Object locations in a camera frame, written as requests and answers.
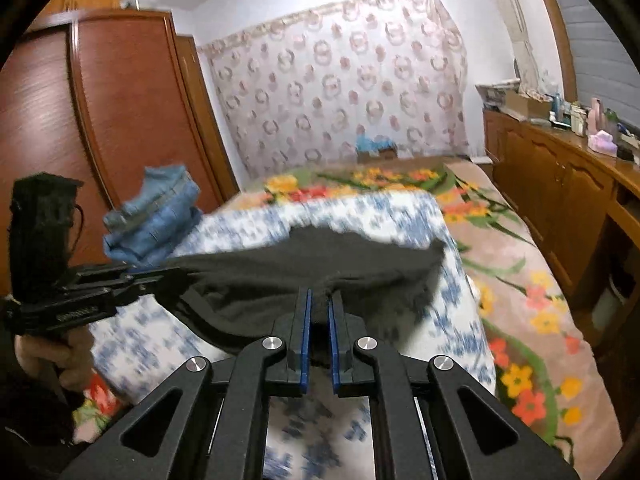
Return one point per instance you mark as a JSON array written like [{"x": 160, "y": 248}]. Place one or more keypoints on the beige tied curtain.
[{"x": 520, "y": 35}]

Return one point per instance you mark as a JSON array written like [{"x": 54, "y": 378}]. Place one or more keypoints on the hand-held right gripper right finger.
[{"x": 334, "y": 355}]

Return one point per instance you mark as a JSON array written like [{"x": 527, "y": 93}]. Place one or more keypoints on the circle patterned curtain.
[{"x": 335, "y": 75}]

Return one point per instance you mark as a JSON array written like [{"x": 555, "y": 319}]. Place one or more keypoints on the grey window blind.
[{"x": 595, "y": 35}]

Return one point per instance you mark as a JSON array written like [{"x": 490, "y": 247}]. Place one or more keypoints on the faded teal folded jeans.
[{"x": 162, "y": 177}]

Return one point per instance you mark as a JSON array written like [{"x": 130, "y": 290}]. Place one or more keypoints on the grey basket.
[{"x": 497, "y": 92}]

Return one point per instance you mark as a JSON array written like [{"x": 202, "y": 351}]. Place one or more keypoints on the black pants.
[{"x": 325, "y": 265}]

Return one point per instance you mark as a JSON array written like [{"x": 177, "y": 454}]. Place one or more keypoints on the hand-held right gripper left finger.
[{"x": 302, "y": 355}]

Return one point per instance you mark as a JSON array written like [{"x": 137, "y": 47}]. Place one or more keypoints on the blue bottle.
[{"x": 556, "y": 105}]

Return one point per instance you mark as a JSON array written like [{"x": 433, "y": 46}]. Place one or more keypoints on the blue cloth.
[{"x": 374, "y": 141}]

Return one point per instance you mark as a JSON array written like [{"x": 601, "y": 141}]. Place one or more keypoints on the person's left hand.
[{"x": 60, "y": 360}]

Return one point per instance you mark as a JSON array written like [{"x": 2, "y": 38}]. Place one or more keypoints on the pink tissue box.
[{"x": 602, "y": 141}]

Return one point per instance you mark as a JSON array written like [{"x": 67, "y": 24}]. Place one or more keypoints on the blue floral bed sheet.
[{"x": 390, "y": 320}]

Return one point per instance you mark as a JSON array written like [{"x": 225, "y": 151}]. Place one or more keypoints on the flowered plush blanket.
[{"x": 525, "y": 285}]

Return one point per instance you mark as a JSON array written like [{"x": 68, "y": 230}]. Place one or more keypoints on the blue folded jeans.
[{"x": 150, "y": 225}]

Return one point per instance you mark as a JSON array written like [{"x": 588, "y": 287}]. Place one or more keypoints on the white bottle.
[{"x": 578, "y": 120}]

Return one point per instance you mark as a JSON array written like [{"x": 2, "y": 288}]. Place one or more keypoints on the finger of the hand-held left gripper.
[
  {"x": 160, "y": 292},
  {"x": 160, "y": 272}
]

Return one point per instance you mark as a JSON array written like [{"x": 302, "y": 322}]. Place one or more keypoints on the pink bottle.
[{"x": 596, "y": 115}]

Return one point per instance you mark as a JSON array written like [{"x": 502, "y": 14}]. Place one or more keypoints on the brown cardboard box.
[{"x": 527, "y": 106}]

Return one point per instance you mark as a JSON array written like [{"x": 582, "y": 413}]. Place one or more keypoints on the wooden side cabinet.
[{"x": 550, "y": 195}]

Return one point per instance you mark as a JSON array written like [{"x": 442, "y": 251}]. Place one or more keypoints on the wooden slatted wardrobe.
[{"x": 125, "y": 125}]

